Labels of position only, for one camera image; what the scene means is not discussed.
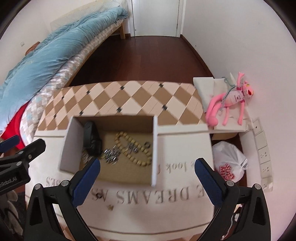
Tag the white plastic shopping bag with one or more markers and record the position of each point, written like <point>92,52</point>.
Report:
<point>229,161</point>

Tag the white folded cloth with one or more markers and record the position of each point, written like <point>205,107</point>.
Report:
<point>207,88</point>

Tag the light blue quilt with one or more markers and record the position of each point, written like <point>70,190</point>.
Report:
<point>36,69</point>

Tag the white door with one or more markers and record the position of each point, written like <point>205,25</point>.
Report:
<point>157,18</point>

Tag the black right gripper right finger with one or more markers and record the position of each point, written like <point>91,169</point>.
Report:
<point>242,212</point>

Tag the checkered mattress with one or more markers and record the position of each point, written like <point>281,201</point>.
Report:
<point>32,111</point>

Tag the red bed sheet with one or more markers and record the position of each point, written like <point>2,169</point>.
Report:
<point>13,127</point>

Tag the black fitness band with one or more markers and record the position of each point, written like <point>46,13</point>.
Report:
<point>92,143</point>

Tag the white cardboard box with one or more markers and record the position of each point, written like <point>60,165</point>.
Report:
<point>129,148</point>

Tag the pink panther plush toy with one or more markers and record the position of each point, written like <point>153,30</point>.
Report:
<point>238,93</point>

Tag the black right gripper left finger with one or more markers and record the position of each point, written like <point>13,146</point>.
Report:
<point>42,222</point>

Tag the checkered printed tablecloth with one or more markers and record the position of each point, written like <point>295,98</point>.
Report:
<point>163,201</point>

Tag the brown cardboard box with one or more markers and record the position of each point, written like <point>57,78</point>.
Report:
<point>222,136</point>

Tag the brown pillow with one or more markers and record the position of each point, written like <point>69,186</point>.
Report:
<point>34,46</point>

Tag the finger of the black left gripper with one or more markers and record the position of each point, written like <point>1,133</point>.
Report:
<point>24,156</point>
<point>8,144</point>

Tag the wall socket strip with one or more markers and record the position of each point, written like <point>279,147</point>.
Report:
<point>265,166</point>

